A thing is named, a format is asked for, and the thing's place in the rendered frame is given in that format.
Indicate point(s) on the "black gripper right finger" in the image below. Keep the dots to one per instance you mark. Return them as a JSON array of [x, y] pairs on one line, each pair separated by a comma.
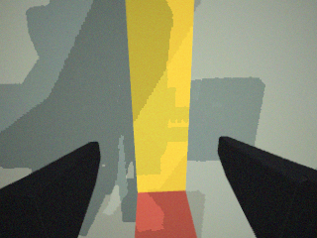
[[277, 195]]

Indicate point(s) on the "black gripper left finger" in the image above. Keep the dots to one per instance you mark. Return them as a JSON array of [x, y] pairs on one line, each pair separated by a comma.
[[52, 201]]

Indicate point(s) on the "yellow bar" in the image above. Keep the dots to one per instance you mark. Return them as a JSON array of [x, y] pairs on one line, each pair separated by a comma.
[[160, 36]]

